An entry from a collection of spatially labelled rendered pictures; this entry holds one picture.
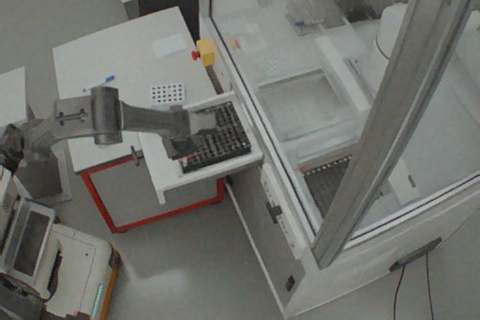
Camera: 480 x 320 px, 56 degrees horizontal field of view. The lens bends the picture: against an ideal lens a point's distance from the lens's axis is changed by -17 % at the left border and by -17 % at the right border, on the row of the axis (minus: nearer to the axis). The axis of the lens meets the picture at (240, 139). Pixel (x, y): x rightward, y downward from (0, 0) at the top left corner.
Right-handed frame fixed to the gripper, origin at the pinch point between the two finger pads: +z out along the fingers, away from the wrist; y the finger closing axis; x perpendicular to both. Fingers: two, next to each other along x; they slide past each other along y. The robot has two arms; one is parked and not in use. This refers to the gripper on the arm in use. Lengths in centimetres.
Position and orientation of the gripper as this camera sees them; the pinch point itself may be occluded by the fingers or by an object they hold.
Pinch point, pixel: (184, 157)
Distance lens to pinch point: 156.6
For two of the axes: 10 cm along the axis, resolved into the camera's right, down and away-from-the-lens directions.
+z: -0.1, 4.8, 8.8
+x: -3.8, -8.1, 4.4
